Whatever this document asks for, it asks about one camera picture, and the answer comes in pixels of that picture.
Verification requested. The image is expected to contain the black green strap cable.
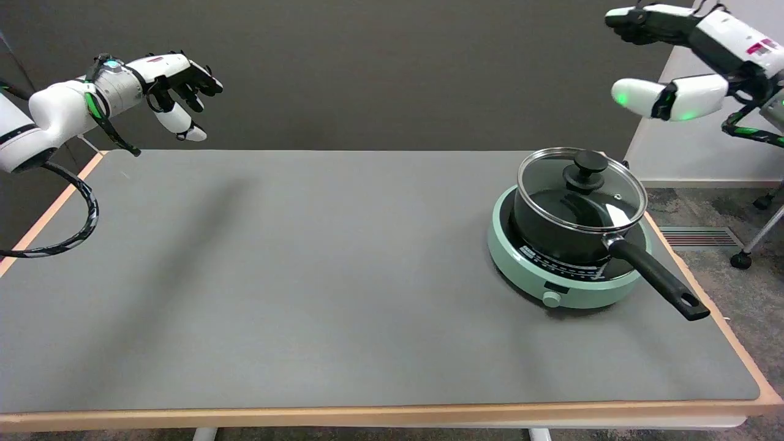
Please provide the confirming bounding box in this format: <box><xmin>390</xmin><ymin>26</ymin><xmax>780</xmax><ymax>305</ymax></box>
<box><xmin>85</xmin><ymin>54</ymin><xmax>141</xmax><ymax>157</ymax></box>

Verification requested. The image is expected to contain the wheeled metal stand base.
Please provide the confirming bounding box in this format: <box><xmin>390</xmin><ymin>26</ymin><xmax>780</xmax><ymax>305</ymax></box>
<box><xmin>730</xmin><ymin>181</ymin><xmax>784</xmax><ymax>270</ymax></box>

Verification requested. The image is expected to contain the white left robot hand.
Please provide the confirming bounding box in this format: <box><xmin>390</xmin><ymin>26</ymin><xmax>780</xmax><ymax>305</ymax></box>
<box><xmin>126</xmin><ymin>50</ymin><xmax>224</xmax><ymax>143</ymax></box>

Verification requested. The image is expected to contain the glass pot lid black knob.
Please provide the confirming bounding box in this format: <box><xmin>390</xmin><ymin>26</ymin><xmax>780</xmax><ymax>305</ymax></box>
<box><xmin>518</xmin><ymin>147</ymin><xmax>649</xmax><ymax>233</ymax></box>

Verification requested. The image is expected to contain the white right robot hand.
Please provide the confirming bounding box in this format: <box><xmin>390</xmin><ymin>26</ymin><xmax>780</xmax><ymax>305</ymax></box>
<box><xmin>605</xmin><ymin>3</ymin><xmax>784</xmax><ymax>122</ymax></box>

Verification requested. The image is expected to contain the black saucepan with handle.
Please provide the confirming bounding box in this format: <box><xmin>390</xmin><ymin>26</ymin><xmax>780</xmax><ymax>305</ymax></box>
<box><xmin>511</xmin><ymin>184</ymin><xmax>711</xmax><ymax>322</ymax></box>

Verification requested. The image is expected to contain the floor vent grille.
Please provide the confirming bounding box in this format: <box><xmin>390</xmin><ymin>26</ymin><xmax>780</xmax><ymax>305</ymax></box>
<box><xmin>658</xmin><ymin>227</ymin><xmax>745</xmax><ymax>249</ymax></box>

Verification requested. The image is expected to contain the white background panel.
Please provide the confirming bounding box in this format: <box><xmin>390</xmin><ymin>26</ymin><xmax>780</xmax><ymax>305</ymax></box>
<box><xmin>625</xmin><ymin>0</ymin><xmax>784</xmax><ymax>188</ymax></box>

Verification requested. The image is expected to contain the grey table mat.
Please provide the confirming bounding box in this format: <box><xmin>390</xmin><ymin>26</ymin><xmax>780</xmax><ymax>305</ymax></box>
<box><xmin>0</xmin><ymin>150</ymin><xmax>761</xmax><ymax>414</ymax></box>

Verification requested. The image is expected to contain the mint green induction cooker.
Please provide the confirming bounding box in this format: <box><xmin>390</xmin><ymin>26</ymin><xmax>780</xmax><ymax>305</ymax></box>
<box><xmin>488</xmin><ymin>184</ymin><xmax>653</xmax><ymax>310</ymax></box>

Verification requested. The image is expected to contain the black green right arm cable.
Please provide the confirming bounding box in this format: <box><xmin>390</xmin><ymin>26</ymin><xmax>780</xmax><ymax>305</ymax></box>
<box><xmin>722</xmin><ymin>101</ymin><xmax>784</xmax><ymax>149</ymax></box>

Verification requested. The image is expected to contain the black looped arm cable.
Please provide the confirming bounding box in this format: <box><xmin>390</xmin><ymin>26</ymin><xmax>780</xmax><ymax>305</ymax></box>
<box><xmin>0</xmin><ymin>160</ymin><xmax>100</xmax><ymax>258</ymax></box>

